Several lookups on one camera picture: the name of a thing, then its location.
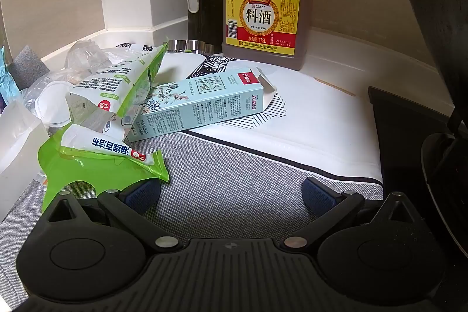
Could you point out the white sheet black line pattern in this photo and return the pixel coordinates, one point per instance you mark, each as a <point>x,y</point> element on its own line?
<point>329,129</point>

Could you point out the black wok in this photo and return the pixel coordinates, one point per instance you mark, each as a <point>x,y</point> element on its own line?
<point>442,41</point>

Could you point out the cooking wine jug yellow label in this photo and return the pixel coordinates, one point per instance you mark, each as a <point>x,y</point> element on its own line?
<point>263,16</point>

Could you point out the grey mat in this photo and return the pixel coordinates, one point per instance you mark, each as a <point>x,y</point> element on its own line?
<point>219,180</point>

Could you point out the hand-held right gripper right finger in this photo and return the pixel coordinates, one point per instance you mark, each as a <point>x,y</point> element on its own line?
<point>316,193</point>

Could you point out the green white snack bag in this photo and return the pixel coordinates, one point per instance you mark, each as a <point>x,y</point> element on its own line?
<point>117,81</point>
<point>73,165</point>

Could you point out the teal crumpled paper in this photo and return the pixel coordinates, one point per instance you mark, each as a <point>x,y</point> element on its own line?
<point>6,78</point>

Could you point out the light blue toothpaste box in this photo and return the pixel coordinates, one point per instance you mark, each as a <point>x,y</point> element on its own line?
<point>204,103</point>

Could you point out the white disposable bowl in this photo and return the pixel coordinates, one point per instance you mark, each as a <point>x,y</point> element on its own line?
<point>55,103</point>

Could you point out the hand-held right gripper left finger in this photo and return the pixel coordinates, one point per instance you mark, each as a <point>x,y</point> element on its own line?
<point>140,195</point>

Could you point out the clear plastic bag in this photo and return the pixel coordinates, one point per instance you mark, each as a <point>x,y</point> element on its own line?
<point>86,56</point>

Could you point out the wooden stick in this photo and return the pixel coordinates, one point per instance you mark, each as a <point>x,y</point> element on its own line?
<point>334,86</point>

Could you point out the white plastic bag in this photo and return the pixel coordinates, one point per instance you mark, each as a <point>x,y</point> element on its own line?
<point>18,140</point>

